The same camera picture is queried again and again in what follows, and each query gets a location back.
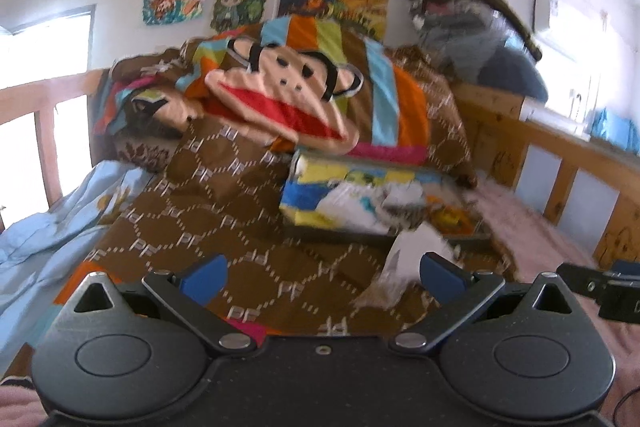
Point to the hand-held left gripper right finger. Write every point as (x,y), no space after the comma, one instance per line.
(442,277)

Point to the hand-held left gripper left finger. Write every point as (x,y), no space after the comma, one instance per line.
(202,279)

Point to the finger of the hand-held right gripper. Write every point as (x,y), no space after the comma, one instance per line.
(580,278)

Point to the white cloth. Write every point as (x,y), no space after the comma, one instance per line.
(410,252)

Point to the orange soft cup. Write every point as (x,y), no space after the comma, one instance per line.
(452,218)

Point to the grey shallow cardboard box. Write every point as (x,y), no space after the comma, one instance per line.
(350,238)

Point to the white blue bumpy soft pack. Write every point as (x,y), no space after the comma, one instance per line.
(350,207)

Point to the pink bedsheet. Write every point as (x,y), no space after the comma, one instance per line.
(550,247)

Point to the brown orange lattice quilt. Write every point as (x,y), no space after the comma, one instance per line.
(210,227)

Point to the brown leaf print pillow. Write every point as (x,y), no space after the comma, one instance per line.
(145,152)

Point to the light blue cloth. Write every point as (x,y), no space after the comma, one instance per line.
(615,129)

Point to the light blue blanket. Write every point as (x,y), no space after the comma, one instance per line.
(55,232)

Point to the brown lattice print pillow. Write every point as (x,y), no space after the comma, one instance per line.
(445,122)

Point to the white flat board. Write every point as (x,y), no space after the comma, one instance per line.
(555,119)

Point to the striped monkey print pillow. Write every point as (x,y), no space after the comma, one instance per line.
(280,97)

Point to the bagged grey blue bedding bundle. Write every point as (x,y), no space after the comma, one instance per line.
(480,47)

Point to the bright window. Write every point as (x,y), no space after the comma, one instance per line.
(35,52)

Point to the star carved wooden bed rail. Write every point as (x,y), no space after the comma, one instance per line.
(565,172)

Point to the plain wooden bed rail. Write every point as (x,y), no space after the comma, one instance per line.
(45,107)

